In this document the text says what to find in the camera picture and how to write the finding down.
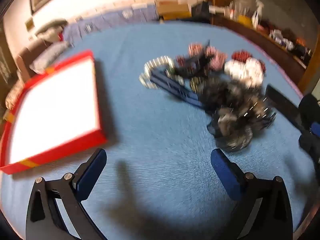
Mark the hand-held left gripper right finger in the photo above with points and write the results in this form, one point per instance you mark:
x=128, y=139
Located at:
x=223, y=173

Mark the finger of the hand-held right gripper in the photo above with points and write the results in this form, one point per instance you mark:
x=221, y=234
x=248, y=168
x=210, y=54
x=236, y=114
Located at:
x=283, y=102

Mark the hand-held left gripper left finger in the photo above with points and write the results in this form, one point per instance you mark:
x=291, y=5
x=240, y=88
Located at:
x=91, y=171

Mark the white cherry print scrunchie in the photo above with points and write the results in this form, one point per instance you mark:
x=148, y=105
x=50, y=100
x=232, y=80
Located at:
x=243, y=71

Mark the dark lace scrunchie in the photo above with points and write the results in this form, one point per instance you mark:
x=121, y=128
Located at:
x=232, y=115

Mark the dark red patterned scrunchie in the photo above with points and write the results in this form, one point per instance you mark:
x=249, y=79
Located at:
x=240, y=55

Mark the red box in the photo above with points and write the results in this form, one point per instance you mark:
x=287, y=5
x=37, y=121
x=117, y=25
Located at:
x=55, y=110

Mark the blue striped headband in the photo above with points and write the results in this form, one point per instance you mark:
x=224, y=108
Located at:
x=175, y=87

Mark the wooden cabinet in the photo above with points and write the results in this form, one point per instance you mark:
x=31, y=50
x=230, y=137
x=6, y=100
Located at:
x=270, y=47

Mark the blue blanket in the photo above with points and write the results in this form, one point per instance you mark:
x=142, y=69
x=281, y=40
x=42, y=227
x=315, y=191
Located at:
x=150, y=135

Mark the red plaid scrunchie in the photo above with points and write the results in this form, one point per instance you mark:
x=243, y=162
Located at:
x=218, y=58

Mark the white spray bottle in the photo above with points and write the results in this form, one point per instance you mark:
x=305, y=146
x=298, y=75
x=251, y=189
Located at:
x=257, y=15

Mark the brown cushion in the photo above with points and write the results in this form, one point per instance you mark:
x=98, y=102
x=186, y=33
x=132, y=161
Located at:
x=26, y=55

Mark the blue checked pillow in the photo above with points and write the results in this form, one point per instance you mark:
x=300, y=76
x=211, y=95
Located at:
x=85, y=28
x=135, y=12

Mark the cardboard box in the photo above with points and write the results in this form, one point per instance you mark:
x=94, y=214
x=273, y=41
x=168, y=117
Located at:
x=172, y=9

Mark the grey fur garment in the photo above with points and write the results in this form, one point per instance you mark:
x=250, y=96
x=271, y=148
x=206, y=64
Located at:
x=50, y=27

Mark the small yellow wall plaque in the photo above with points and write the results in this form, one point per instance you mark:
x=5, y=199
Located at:
x=29, y=23

